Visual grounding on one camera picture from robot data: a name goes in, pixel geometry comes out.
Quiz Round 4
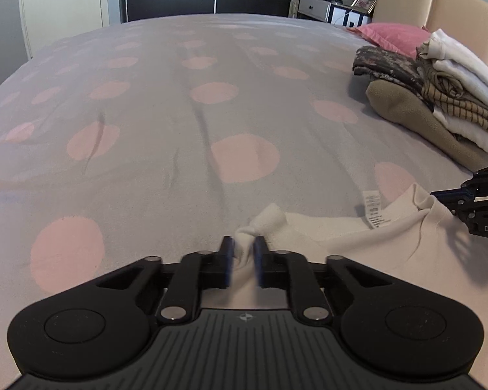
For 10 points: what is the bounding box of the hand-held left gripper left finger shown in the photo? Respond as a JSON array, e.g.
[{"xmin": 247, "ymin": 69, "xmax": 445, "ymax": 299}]
[{"xmin": 94, "ymin": 236, "xmax": 234, "ymax": 323}]

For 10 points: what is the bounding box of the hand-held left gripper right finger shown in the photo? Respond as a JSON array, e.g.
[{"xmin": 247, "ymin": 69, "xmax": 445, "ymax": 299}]
[{"xmin": 253, "ymin": 235, "xmax": 394, "ymax": 323}]

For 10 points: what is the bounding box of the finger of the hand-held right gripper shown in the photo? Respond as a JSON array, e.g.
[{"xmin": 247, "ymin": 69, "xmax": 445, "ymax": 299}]
[
  {"xmin": 436, "ymin": 197, "xmax": 488, "ymax": 222},
  {"xmin": 430, "ymin": 162, "xmax": 488, "ymax": 201}
]

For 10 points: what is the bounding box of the white shirt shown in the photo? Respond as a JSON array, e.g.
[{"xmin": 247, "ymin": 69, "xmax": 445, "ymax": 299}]
[{"xmin": 233, "ymin": 183, "xmax": 488, "ymax": 334}]

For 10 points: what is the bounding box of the brown striped folded garment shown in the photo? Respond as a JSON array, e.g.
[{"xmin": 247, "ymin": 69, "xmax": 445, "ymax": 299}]
[{"xmin": 415, "ymin": 55, "xmax": 488, "ymax": 143}]

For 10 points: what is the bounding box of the tan folded garment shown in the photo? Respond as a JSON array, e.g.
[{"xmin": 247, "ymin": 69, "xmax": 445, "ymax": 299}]
[{"xmin": 365, "ymin": 79, "xmax": 488, "ymax": 171}]

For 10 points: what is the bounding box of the camouflage folded garment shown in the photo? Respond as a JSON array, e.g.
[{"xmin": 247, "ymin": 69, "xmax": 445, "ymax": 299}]
[{"xmin": 352, "ymin": 45, "xmax": 426, "ymax": 94}]

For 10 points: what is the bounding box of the pink pillow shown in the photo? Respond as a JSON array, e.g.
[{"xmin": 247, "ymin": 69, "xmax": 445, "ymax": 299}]
[{"xmin": 346, "ymin": 22, "xmax": 432, "ymax": 59}]

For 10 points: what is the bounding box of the beige padded headboard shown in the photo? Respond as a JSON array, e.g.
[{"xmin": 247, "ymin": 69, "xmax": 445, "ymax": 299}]
[{"xmin": 370, "ymin": 0, "xmax": 488, "ymax": 82}]

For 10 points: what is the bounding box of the white nightstand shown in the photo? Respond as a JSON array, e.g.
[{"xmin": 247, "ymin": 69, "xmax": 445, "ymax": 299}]
[{"xmin": 289, "ymin": 0, "xmax": 375, "ymax": 29}]

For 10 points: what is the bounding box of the white door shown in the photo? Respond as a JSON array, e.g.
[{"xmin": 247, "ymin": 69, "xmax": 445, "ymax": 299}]
[{"xmin": 17, "ymin": 0, "xmax": 123, "ymax": 59}]

